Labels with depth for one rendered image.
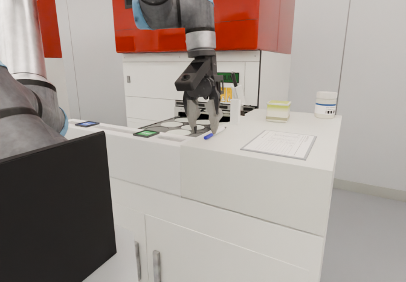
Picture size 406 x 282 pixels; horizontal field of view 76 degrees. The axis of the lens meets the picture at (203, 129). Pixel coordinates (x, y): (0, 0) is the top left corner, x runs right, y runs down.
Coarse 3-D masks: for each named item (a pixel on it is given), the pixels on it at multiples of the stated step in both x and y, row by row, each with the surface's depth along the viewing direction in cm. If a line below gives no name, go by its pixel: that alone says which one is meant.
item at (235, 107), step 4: (232, 88) 86; (236, 88) 84; (240, 88) 85; (236, 92) 86; (240, 92) 86; (236, 96) 87; (240, 96) 87; (232, 100) 86; (236, 100) 86; (240, 100) 87; (244, 100) 89; (232, 104) 87; (236, 104) 86; (240, 104) 89; (232, 108) 87; (236, 108) 86; (232, 112) 87; (236, 112) 86; (232, 116) 87; (236, 116) 87; (232, 120) 88; (236, 120) 87; (236, 124) 87
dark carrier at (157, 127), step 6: (168, 120) 125; (174, 120) 125; (150, 126) 113; (156, 126) 113; (162, 126) 113; (180, 126) 113; (204, 126) 113; (192, 132) 103; (198, 132) 103; (204, 132) 103
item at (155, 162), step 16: (80, 128) 85; (96, 128) 85; (112, 128) 86; (128, 128) 85; (112, 144) 78; (128, 144) 75; (144, 144) 72; (160, 144) 69; (176, 144) 68; (112, 160) 80; (128, 160) 77; (144, 160) 73; (160, 160) 71; (176, 160) 68; (112, 176) 82; (128, 176) 78; (144, 176) 75; (160, 176) 72; (176, 176) 69; (176, 192) 70
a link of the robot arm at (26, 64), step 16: (0, 0) 58; (16, 0) 59; (32, 0) 62; (0, 16) 57; (16, 16) 58; (32, 16) 60; (0, 32) 57; (16, 32) 57; (32, 32) 59; (0, 48) 56; (16, 48) 56; (32, 48) 58; (16, 64) 55; (32, 64) 57; (32, 80) 54; (48, 96) 56; (48, 112) 53; (64, 112) 62; (64, 128) 60
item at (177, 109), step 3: (174, 108) 140; (177, 108) 139; (180, 108) 138; (183, 108) 137; (201, 108) 133; (177, 111) 139; (180, 111) 138; (183, 111) 137; (201, 111) 132; (204, 111) 131; (207, 111) 130; (222, 111) 126; (225, 111) 126; (228, 111) 125; (177, 114) 140; (225, 114) 126; (228, 114) 125; (240, 114) 122
